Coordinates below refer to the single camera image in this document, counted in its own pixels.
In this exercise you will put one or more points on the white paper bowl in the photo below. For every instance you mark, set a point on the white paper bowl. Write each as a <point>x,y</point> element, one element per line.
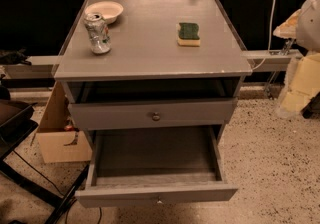
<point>110,10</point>

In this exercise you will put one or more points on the cardboard box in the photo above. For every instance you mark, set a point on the cardboard box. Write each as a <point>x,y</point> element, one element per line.
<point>59,139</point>

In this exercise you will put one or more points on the crushed silver soda can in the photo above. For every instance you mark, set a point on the crushed silver soda can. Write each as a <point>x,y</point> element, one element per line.
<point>98,33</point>

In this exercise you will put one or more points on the black chair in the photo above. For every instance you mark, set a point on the black chair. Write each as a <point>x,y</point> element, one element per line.
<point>15,126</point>

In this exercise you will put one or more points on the green and yellow sponge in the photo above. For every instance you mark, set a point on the green and yellow sponge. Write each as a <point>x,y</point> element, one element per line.
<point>188,34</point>

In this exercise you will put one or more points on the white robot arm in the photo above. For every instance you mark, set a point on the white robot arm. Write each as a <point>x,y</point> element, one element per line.
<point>302,79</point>

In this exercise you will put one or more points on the grey metal rail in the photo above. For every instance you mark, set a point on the grey metal rail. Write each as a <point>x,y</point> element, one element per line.
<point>264,61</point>

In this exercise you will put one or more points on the closed grey upper drawer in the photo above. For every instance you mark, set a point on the closed grey upper drawer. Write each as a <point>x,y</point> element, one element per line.
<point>128,115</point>

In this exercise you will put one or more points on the grey drawer cabinet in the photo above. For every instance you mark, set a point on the grey drawer cabinet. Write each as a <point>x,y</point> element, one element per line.
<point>146,63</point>

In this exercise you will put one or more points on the open grey lower drawer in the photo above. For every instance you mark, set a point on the open grey lower drawer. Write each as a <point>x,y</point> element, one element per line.
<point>153,166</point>

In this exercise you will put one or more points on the round drawer knob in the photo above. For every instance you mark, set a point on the round drawer knob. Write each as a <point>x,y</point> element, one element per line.
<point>156,116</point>

